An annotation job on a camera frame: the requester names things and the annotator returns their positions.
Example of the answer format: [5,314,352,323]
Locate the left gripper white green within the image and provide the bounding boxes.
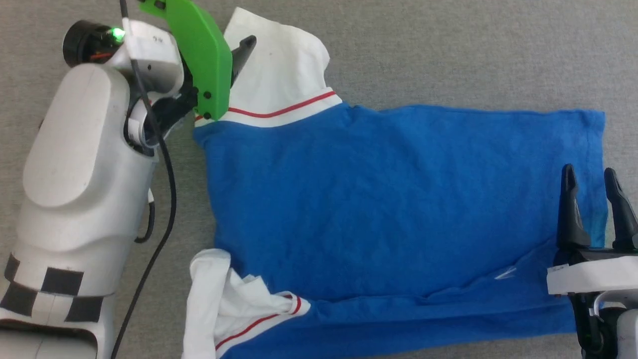
[107,0,258,131]

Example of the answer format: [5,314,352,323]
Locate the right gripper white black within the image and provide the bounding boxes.
[547,164,638,359]

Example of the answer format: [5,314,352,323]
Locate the blue shirt with white sleeves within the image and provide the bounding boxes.
[182,6,609,359]

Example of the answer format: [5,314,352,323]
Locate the short black looped cable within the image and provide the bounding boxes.
[134,188,156,245]

